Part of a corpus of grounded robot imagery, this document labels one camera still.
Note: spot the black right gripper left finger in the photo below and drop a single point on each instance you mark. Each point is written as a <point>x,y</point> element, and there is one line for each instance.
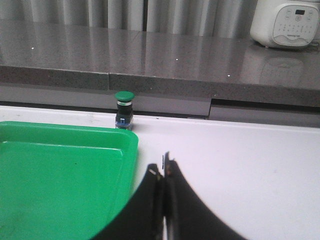
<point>142,218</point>

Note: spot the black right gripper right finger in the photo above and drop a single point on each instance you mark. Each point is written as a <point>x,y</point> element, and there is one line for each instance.
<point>187,217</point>

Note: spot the green mushroom push button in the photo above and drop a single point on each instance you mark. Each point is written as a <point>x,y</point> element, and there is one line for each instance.
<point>124,115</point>

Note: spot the green plastic tray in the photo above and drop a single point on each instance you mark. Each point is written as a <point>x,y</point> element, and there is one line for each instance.
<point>62,182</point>

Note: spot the grey stone counter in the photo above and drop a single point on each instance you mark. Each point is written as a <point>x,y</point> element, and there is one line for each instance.
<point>82,67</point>

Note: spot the grey pleated curtain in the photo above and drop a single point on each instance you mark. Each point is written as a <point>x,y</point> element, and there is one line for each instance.
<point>205,18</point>

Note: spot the white rice cooker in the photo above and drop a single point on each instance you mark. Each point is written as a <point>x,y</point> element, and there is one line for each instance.
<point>285,24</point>

